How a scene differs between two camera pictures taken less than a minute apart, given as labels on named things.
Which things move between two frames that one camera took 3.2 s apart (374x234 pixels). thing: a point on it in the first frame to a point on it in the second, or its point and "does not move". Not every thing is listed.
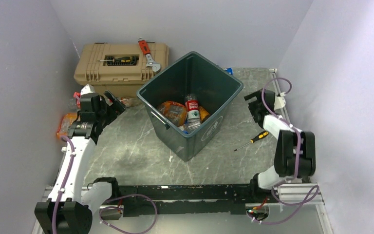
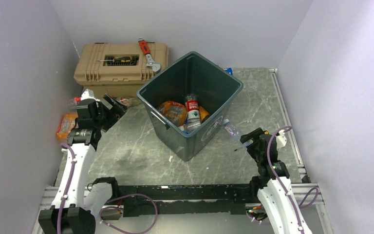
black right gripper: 252,105 to 255,135
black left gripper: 117,107 does not move
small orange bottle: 203,115 does not move
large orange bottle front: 176,113 does not move
